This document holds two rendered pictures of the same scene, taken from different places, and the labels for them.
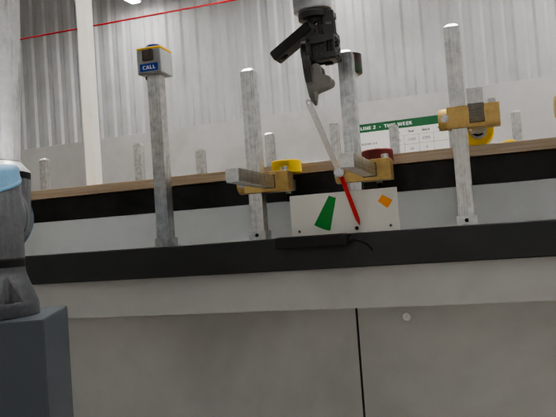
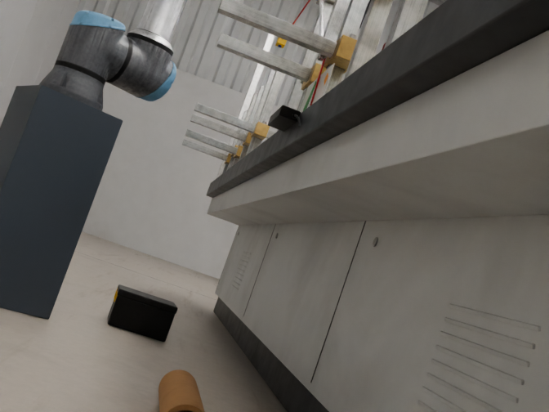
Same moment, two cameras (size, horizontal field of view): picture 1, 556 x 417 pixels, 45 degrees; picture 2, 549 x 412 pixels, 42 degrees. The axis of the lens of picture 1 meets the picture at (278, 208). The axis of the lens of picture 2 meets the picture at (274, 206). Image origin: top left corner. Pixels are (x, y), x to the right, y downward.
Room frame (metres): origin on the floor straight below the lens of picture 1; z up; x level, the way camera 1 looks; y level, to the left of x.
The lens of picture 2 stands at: (0.87, -1.63, 0.34)
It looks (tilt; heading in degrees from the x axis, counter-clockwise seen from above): 5 degrees up; 64
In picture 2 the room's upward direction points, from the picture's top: 19 degrees clockwise
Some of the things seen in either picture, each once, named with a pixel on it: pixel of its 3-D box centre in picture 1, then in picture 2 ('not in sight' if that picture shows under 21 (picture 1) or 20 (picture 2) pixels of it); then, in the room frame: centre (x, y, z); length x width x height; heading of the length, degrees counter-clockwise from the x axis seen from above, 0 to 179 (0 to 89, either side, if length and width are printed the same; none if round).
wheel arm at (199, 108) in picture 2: not in sight; (247, 127); (1.90, 0.98, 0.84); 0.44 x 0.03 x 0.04; 163
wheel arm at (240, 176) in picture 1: (265, 181); (297, 72); (1.61, 0.03, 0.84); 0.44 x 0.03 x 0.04; 163
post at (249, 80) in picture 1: (255, 163); (320, 64); (1.67, 0.05, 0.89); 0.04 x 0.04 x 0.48; 73
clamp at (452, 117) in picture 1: (468, 117); not in sight; (1.52, -0.45, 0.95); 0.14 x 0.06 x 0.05; 73
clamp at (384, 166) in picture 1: (364, 171); (342, 56); (1.59, -0.21, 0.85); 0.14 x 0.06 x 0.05; 73
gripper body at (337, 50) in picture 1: (318, 39); not in sight; (1.53, -0.12, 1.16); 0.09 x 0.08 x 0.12; 73
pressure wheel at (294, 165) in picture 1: (287, 179); not in sight; (1.79, -0.03, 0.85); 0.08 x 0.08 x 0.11
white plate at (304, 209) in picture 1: (342, 212); (313, 95); (1.58, -0.15, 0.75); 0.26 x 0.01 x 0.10; 73
